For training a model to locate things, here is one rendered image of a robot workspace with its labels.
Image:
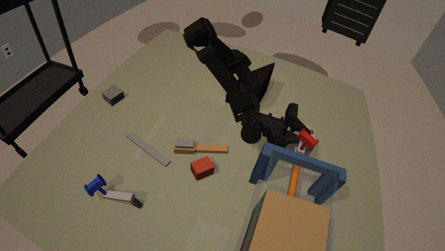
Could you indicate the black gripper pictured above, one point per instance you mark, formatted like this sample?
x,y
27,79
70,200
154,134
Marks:
x,y
290,120

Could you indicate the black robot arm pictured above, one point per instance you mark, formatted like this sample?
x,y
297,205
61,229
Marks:
x,y
224,63

